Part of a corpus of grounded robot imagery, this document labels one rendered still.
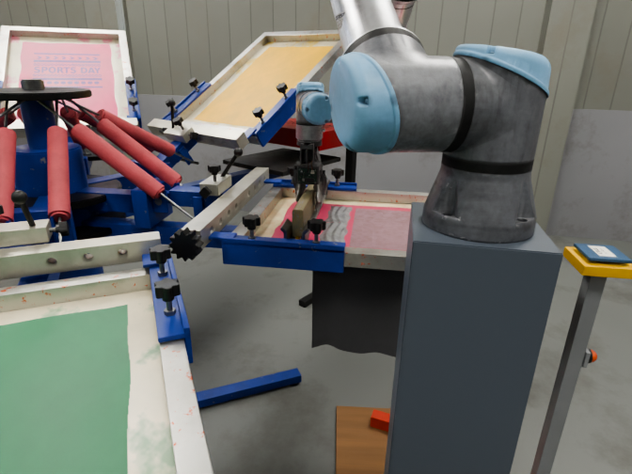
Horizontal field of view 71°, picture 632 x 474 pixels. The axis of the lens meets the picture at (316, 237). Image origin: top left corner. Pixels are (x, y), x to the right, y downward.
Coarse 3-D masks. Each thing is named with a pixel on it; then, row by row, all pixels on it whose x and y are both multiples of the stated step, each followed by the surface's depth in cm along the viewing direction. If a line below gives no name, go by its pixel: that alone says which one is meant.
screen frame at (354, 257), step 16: (272, 192) 153; (288, 192) 159; (336, 192) 157; (352, 192) 156; (368, 192) 155; (384, 192) 155; (400, 192) 156; (416, 192) 156; (256, 208) 136; (272, 208) 145; (240, 224) 122; (352, 256) 105; (368, 256) 105; (384, 256) 104; (400, 256) 104
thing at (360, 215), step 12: (324, 204) 152; (336, 204) 153; (288, 216) 140; (324, 216) 140; (360, 216) 141; (372, 216) 141; (384, 216) 141; (396, 216) 142; (408, 216) 142; (408, 228) 132
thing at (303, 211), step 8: (312, 184) 136; (304, 192) 128; (312, 192) 129; (304, 200) 120; (312, 200) 128; (296, 208) 114; (304, 208) 115; (312, 208) 129; (296, 216) 113; (304, 216) 114; (296, 224) 114; (304, 224) 115; (296, 232) 115
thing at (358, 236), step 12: (276, 228) 130; (348, 228) 131; (360, 228) 131; (372, 228) 131; (384, 228) 132; (396, 228) 132; (348, 240) 122; (360, 240) 122; (372, 240) 122; (384, 240) 122; (396, 240) 123
